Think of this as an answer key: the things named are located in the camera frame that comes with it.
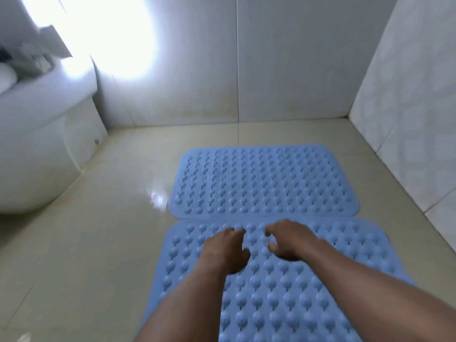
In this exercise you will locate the person's left hand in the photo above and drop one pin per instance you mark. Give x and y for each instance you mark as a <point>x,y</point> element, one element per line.
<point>226,251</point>

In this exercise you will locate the person's right hand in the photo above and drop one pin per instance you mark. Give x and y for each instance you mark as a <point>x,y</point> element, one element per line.
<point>294,240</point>

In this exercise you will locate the blue bath mat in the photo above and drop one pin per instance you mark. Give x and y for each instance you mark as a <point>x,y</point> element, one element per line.
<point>278,292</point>
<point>263,181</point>

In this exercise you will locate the person's right forearm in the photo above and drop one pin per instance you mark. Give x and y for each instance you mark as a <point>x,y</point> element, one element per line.
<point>384,295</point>

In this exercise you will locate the person's left forearm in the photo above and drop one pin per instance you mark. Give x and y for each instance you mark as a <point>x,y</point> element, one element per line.
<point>185,309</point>

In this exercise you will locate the white ceramic toilet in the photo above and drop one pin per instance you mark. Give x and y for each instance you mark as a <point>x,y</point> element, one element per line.
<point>39,149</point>

